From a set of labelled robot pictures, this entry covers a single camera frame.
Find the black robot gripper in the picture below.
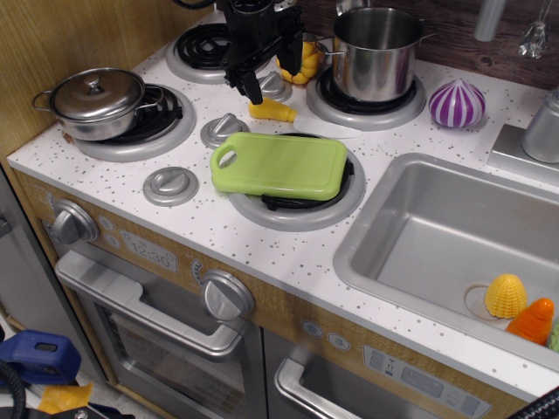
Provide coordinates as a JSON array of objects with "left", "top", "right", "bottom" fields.
[{"left": 221, "top": 1, "right": 305, "bottom": 105}]

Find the yellow handled white toy knife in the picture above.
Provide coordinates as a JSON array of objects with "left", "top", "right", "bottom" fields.
[{"left": 248, "top": 98, "right": 362, "bottom": 140}]

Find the green plastic cutting board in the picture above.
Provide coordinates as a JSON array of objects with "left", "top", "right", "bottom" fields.
[{"left": 210, "top": 133, "right": 348, "bottom": 201}]

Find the grey stovetop knob back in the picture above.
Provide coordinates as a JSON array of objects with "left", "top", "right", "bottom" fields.
[{"left": 258, "top": 72, "right": 293, "bottom": 103}]

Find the grey stovetop knob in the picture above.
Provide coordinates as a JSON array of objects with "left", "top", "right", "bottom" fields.
[
  {"left": 258, "top": 72, "right": 293, "bottom": 103},
  {"left": 200, "top": 113, "right": 250, "bottom": 149},
  {"left": 143, "top": 167, "right": 199, "bottom": 207}
]

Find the back right stove burner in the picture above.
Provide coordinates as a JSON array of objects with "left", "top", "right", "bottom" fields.
[{"left": 306, "top": 67, "right": 426, "bottom": 132}]

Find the stove burner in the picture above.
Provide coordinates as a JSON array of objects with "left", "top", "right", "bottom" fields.
[
  {"left": 72, "top": 84, "right": 197, "bottom": 162},
  {"left": 306, "top": 67, "right": 426, "bottom": 132},
  {"left": 229, "top": 151, "right": 366, "bottom": 232},
  {"left": 165, "top": 23, "right": 231, "bottom": 85}
]

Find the back left stove burner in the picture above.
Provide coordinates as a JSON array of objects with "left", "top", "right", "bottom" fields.
[{"left": 165, "top": 23, "right": 231, "bottom": 85}]

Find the grey stovetop knob middle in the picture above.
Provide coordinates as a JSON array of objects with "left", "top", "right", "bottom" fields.
[{"left": 200, "top": 113, "right": 250, "bottom": 149}]

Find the tall steel stock pot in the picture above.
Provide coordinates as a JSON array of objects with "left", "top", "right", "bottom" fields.
[{"left": 315, "top": 7, "right": 437, "bottom": 103}]

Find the front left stove burner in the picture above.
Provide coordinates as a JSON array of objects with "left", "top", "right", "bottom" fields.
[{"left": 72, "top": 84, "right": 197, "bottom": 162}]

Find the front right stove burner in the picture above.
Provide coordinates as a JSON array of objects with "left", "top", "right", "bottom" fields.
[{"left": 229, "top": 151, "right": 366, "bottom": 232}]

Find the grey stovetop knob front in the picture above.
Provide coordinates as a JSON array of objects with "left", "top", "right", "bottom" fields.
[{"left": 143, "top": 167, "right": 199, "bottom": 207}]

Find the small lidded steel pot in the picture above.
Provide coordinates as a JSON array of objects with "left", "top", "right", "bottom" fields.
[{"left": 32, "top": 67, "right": 164, "bottom": 141}]

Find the purple striped toy onion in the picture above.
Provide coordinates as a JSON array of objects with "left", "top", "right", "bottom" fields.
[{"left": 428, "top": 79, "right": 486, "bottom": 128}]

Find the silver faucet pipe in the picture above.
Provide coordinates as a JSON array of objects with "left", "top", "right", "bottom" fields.
[{"left": 473, "top": 0, "right": 507, "bottom": 42}]

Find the grey toy sink basin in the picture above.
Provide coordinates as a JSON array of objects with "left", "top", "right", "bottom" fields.
[{"left": 334, "top": 153, "right": 558, "bottom": 369}]

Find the right oven dial knob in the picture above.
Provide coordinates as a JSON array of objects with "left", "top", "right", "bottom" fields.
[{"left": 201, "top": 269, "right": 255, "bottom": 322}]

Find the oven dial knob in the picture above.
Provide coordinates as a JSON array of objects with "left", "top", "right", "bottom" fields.
[
  {"left": 51, "top": 199, "right": 100, "bottom": 245},
  {"left": 201, "top": 269, "right": 255, "bottom": 322}
]

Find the left oven dial knob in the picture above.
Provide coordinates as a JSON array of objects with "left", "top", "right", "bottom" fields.
[{"left": 51, "top": 199, "right": 100, "bottom": 245}]

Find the clear hanging utensil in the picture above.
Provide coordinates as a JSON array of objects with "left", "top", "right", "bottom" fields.
[{"left": 518, "top": 1, "right": 553, "bottom": 59}]

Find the yellow toy corn piece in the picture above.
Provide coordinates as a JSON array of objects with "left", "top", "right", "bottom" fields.
[{"left": 485, "top": 273, "right": 528, "bottom": 319}]

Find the blue clamp tool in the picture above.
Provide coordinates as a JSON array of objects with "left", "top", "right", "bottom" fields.
[{"left": 1, "top": 330, "right": 81, "bottom": 385}]

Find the orange toy carrot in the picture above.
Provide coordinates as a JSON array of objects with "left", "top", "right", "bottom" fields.
[{"left": 506, "top": 298, "right": 555, "bottom": 346}]

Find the green toy vegetable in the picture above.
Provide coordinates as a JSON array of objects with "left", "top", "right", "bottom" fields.
[{"left": 547, "top": 319, "right": 559, "bottom": 353}]

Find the grey oven door handle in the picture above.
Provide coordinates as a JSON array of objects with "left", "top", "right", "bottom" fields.
[{"left": 55, "top": 251, "right": 243, "bottom": 362}]

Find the grey dishwasher door handle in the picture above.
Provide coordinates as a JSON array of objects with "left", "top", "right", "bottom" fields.
[{"left": 274, "top": 359, "right": 346, "bottom": 418}]

